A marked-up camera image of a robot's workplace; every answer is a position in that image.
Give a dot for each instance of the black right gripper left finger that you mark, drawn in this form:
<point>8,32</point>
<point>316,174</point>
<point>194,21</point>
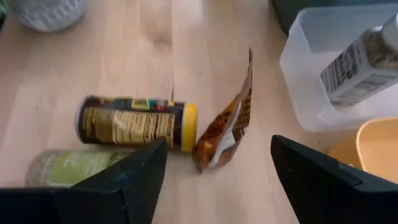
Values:
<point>93,205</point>

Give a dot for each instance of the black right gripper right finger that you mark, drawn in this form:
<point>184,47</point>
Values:
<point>335,199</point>

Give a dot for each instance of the green spice jar black lid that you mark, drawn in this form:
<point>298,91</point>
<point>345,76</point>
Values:
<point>68,168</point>

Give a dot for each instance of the yellow-lid dark seasoning can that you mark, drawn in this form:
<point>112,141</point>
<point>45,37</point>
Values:
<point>124,124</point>

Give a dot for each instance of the clear spice jar silver lid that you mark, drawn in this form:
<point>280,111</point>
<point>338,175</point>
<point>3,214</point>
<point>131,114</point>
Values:
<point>357,71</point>

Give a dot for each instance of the brown orange seasoning sachet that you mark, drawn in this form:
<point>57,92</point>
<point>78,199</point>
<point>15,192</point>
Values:
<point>217,137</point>

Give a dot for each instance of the small orange plastic bin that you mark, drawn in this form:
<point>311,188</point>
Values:
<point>379,149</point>

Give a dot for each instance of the clear plastic bin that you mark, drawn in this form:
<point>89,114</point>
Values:
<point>311,77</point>

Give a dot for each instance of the small dark teal plastic bin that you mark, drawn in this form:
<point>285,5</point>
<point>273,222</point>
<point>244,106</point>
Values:
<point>289,12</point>

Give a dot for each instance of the artificial green potted plant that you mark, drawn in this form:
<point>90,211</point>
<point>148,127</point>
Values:
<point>49,14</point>

